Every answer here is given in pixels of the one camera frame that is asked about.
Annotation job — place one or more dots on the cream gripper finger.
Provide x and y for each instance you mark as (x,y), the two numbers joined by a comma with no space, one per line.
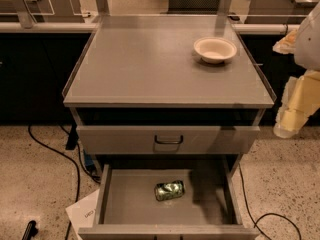
(287,44)
(300,100)

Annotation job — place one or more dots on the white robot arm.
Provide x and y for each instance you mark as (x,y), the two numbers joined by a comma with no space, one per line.
(307,46)

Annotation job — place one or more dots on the black object on floor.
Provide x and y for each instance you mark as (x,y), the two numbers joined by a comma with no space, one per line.
(30,231)

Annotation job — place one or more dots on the white paper sheet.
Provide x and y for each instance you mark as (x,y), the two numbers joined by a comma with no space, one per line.
(81,214)

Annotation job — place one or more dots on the white horizontal rail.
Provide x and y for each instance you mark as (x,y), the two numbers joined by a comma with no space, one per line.
(246,29)

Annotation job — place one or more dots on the grey top drawer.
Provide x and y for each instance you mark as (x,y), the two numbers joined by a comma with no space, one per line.
(100,140)

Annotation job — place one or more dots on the open grey middle drawer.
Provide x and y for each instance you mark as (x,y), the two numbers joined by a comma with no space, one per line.
(128,210)

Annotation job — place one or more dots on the black drawer handle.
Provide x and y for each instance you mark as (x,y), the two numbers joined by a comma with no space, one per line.
(168,140)

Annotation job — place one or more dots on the crushed green can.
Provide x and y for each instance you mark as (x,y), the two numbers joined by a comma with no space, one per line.
(169,190)

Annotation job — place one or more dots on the white paper bowl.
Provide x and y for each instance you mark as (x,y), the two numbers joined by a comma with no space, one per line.
(215,50)

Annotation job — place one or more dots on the grey drawer cabinet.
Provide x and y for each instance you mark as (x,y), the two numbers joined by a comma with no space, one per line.
(143,71)

